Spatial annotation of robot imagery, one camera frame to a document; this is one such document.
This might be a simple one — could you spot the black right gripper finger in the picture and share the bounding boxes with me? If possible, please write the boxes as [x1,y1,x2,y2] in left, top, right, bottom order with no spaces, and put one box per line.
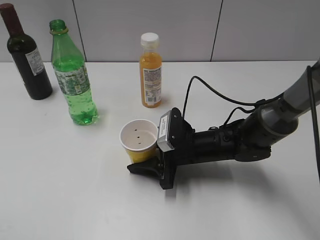
[127,156,163,179]

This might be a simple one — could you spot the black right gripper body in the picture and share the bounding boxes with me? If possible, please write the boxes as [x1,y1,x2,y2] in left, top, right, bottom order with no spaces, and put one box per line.
[159,107,244,190]

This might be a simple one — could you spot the yellow paper cup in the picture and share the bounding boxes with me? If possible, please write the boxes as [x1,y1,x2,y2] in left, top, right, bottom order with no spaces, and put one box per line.
[119,119,158,164]

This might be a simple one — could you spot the green sprite bottle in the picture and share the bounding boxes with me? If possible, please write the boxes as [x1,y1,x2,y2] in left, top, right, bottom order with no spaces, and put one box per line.
[49,19,99,126]

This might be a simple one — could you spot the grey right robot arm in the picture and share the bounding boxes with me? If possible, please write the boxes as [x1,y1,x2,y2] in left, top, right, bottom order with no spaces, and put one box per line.
[127,62,320,190]

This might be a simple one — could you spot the orange juice bottle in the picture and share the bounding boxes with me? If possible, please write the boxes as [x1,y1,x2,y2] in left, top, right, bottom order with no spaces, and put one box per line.
[139,32,162,108]

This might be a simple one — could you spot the dark red wine bottle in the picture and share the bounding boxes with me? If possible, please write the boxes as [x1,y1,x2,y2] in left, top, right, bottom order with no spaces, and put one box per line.
[0,3,53,100]

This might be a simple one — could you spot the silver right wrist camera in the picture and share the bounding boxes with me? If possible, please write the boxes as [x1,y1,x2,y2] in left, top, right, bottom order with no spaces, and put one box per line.
[157,110,174,152]

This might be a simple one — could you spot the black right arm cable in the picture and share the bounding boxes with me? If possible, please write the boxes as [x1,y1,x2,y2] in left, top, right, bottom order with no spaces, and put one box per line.
[181,65,320,186]

